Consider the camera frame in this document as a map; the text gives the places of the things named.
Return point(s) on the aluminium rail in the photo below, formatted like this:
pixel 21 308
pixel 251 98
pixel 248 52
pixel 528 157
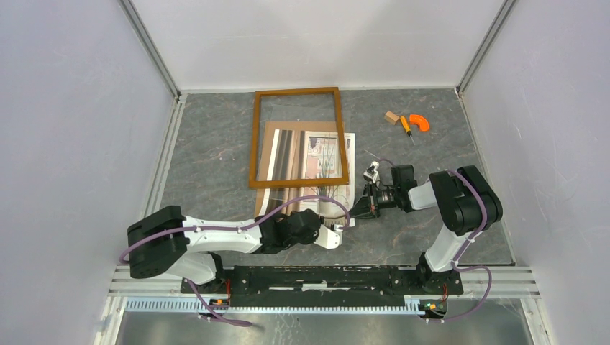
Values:
pixel 166 293

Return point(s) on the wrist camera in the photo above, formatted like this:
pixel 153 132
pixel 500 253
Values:
pixel 329 238
pixel 371 174

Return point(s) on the clear glass pane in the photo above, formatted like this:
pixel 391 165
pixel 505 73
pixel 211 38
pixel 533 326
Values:
pixel 292 113

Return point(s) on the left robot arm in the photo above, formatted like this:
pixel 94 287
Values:
pixel 167 242

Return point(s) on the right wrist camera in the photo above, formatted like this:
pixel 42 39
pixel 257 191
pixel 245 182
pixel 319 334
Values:
pixel 371 174

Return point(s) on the orange handled screwdriver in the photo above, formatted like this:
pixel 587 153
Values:
pixel 407 128

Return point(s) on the small wooden block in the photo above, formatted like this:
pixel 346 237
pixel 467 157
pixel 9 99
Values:
pixel 391 118

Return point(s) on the orange curved plastic piece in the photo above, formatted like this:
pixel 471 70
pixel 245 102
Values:
pixel 420 122

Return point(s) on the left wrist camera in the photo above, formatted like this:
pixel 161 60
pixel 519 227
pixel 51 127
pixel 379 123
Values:
pixel 329 238

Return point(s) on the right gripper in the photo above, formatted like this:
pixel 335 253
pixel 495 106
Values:
pixel 362 209

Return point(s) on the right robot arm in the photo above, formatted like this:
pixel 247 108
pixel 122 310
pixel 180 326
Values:
pixel 466 202

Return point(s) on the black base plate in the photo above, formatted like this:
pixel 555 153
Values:
pixel 325 286

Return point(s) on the wooden picture frame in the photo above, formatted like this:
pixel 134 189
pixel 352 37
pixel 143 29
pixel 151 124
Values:
pixel 253 181

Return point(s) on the printed photo of plant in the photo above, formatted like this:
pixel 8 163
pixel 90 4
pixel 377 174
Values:
pixel 331 212

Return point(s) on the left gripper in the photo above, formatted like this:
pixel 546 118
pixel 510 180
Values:
pixel 311 238

